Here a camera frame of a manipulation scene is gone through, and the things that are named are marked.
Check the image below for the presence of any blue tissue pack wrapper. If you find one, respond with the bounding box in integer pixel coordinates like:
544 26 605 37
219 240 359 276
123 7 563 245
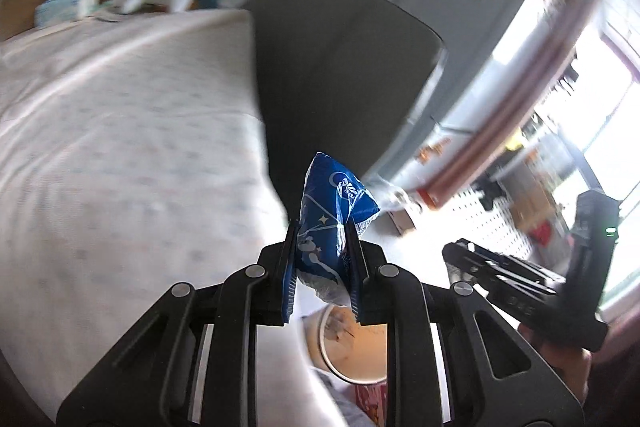
294 152 381 305

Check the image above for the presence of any white floral tablecloth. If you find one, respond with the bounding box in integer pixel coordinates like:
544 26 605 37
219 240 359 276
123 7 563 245
0 9 351 427

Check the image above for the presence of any orange white carton box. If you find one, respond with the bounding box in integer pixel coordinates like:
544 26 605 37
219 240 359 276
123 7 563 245
390 189 442 238

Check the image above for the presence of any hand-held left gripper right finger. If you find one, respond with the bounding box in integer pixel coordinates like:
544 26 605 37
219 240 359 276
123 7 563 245
345 223 587 427

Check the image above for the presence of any white dotted floor mat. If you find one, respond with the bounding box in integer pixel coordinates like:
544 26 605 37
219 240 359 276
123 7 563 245
445 187 566 273

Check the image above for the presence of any grey chair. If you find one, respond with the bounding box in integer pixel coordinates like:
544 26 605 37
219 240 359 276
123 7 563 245
247 0 448 208

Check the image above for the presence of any white refrigerator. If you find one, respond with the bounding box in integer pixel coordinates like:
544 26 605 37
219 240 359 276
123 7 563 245
370 0 566 208

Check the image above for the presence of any yellow cloth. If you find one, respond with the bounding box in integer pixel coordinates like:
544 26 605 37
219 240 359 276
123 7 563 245
502 129 533 154

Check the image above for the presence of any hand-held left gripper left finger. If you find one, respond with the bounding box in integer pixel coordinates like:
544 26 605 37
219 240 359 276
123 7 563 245
57 219 301 427

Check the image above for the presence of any red patterned packet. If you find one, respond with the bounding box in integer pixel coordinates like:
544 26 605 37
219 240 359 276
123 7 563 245
354 382 388 427

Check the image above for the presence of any pink door frame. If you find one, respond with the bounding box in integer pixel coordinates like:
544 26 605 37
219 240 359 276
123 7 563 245
425 0 621 212

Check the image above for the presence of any round white waste bin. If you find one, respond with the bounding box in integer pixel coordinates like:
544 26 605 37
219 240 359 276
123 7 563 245
317 302 391 385

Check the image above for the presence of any orange fridge magnet cluster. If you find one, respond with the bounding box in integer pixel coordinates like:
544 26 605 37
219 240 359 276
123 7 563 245
417 139 451 165

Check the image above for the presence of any person's right hand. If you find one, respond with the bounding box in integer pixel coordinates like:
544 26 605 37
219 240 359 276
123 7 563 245
517 326 593 409

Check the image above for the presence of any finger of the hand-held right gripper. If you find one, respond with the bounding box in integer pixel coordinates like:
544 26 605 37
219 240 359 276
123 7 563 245
441 248 557 299
456 238 567 289

